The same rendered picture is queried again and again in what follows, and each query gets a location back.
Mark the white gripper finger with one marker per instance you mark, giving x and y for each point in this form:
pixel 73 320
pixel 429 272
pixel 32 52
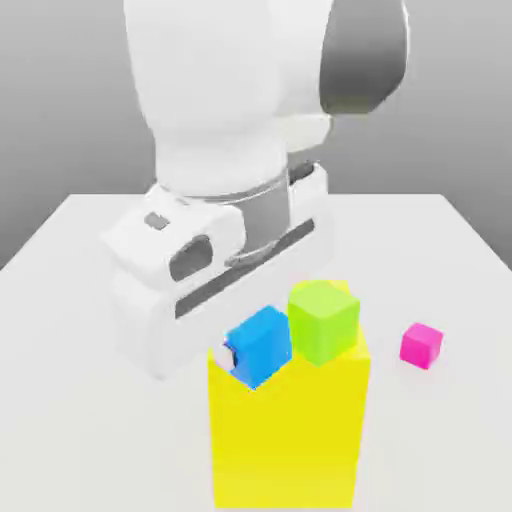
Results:
pixel 223 354

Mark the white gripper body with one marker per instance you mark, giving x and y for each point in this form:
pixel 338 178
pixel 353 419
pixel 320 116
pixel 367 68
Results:
pixel 152 332

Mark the small blue cube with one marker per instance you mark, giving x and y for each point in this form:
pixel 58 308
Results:
pixel 262 344

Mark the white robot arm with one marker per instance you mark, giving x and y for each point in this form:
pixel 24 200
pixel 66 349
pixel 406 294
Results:
pixel 220 100

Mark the small green cube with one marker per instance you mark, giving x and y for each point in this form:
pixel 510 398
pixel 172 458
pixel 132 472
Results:
pixel 322 320

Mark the small magenta cube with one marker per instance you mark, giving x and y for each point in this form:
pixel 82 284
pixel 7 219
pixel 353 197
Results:
pixel 420 346

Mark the large yellow box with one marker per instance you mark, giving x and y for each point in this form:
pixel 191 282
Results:
pixel 288 432

